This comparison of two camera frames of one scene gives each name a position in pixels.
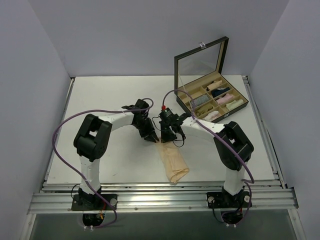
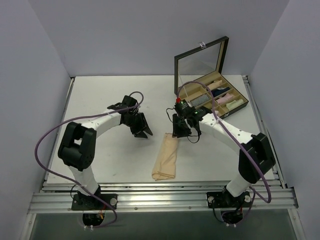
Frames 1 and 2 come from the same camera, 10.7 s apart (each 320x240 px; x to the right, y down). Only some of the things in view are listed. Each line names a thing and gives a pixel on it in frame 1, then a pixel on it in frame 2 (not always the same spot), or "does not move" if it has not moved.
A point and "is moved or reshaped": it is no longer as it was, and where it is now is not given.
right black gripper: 166,130 → 182,122
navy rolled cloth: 215,92 does not move
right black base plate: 221,199 does not move
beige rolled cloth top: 214,84 does not move
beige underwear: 173,160 is moved or reshaped
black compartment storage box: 198,72 does not move
